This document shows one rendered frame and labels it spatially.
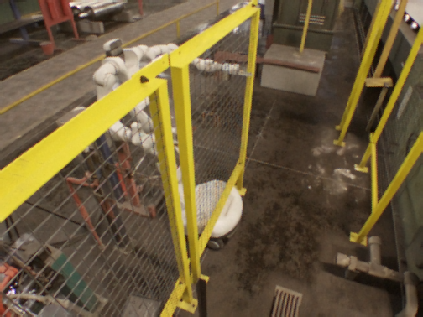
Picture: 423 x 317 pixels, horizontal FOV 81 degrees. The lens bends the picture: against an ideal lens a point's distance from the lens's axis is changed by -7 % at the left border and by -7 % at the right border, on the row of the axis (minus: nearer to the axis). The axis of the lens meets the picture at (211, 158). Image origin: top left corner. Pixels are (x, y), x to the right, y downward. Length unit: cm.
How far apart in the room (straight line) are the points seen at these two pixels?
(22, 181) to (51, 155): 8
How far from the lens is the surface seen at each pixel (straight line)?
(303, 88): 499
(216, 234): 225
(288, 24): 549
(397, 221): 323
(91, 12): 941
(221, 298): 232
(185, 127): 111
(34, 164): 64
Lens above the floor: 217
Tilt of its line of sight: 41 degrees down
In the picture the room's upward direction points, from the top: straight up
